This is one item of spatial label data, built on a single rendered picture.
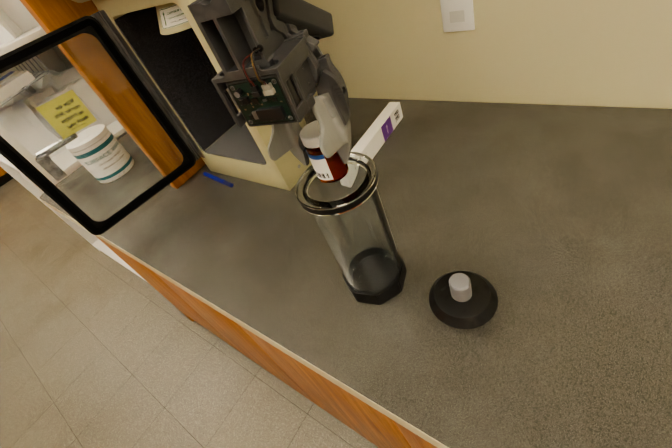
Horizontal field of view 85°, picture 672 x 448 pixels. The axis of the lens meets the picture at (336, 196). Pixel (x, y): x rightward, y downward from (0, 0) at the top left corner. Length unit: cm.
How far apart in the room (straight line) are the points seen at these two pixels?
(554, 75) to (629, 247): 42
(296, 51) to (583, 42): 67
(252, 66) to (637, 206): 60
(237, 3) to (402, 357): 46
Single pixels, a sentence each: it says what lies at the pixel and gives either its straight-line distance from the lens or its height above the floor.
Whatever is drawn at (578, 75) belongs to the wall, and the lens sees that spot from 94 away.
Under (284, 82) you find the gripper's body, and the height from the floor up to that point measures 133.
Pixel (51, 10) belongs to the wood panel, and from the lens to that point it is 102.
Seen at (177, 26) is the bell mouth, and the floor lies 133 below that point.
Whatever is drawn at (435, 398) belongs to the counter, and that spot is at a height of 94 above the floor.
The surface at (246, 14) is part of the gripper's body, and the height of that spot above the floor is 139.
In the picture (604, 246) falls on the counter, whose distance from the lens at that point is 66.
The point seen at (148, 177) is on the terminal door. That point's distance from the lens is 104.
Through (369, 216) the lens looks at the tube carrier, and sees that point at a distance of 47.
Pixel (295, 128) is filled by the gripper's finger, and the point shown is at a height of 125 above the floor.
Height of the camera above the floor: 145
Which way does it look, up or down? 39 degrees down
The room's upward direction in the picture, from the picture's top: 23 degrees counter-clockwise
